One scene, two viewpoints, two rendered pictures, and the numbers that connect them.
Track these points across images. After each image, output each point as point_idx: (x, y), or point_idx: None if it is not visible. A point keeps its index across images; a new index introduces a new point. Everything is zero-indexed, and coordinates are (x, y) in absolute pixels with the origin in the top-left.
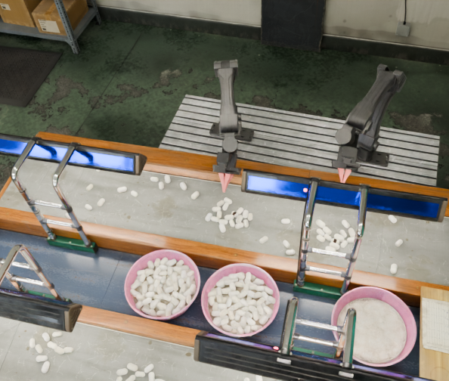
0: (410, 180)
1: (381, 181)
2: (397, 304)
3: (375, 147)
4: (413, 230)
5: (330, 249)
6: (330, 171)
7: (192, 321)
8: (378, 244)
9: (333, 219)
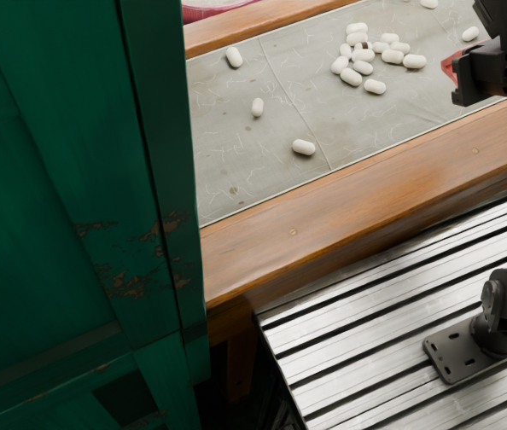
0: (342, 338)
1: (393, 212)
2: (191, 12)
3: (486, 281)
4: (247, 153)
5: (356, 23)
6: None
7: None
8: (290, 90)
9: (402, 89)
